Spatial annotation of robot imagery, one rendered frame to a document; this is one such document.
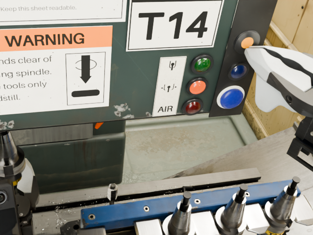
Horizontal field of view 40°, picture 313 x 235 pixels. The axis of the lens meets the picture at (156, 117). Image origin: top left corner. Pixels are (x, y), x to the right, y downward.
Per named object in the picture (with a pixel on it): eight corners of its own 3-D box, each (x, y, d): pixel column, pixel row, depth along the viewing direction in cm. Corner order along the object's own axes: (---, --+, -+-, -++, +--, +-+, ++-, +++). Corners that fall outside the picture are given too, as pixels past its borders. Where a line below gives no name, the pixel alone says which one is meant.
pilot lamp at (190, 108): (200, 114, 54) (203, 101, 53) (183, 116, 54) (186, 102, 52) (199, 111, 54) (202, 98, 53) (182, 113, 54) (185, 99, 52)
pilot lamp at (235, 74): (245, 79, 52) (250, 64, 50) (228, 80, 51) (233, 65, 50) (243, 76, 52) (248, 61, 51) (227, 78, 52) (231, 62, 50)
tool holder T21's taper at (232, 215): (239, 209, 89) (247, 189, 84) (244, 228, 85) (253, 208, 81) (218, 210, 88) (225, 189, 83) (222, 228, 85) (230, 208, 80)
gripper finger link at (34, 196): (17, 180, 82) (7, 219, 75) (17, 174, 80) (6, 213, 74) (43, 181, 82) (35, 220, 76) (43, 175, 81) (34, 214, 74)
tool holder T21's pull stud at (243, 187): (242, 194, 83) (247, 183, 80) (244, 202, 82) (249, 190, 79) (234, 194, 83) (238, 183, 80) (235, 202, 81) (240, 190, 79)
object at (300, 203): (320, 224, 90) (321, 222, 90) (297, 228, 89) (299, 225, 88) (303, 197, 95) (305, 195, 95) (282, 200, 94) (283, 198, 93)
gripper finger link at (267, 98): (221, 92, 50) (288, 136, 46) (232, 49, 46) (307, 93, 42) (237, 82, 52) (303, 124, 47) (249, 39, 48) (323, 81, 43)
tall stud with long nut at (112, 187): (116, 217, 122) (119, 188, 114) (106, 218, 122) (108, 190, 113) (114, 209, 124) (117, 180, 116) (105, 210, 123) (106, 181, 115)
